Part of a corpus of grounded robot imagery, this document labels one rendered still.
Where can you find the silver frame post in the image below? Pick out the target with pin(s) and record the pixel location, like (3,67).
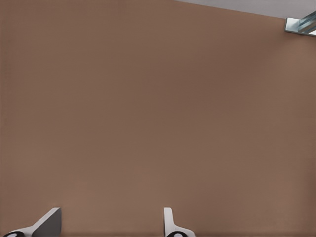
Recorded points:
(300,24)

